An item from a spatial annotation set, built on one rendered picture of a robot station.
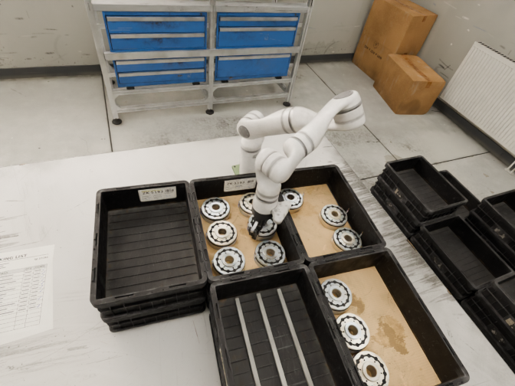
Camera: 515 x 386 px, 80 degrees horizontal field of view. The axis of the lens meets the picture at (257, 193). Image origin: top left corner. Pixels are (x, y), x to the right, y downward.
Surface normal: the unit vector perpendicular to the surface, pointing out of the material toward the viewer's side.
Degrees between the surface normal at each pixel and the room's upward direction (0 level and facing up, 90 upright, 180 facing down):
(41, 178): 0
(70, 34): 90
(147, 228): 0
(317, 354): 0
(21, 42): 90
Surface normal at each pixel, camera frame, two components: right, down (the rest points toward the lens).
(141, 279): 0.14, -0.66
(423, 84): 0.18, 0.73
